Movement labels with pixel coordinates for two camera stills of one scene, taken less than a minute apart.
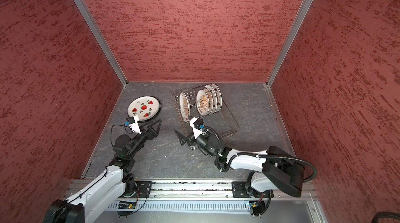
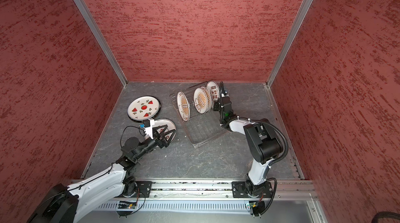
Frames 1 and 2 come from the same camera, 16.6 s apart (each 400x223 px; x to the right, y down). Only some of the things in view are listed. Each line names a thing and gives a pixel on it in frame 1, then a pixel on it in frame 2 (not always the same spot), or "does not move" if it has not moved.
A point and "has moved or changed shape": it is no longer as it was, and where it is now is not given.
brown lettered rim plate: (184, 107) does not move
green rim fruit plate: (219, 97) has moved or changed shape
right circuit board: (257, 207) does not move
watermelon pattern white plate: (145, 107) does not move
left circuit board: (126, 206) does not move
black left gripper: (154, 134) to (163, 142)
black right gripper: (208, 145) to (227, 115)
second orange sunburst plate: (211, 100) does not move
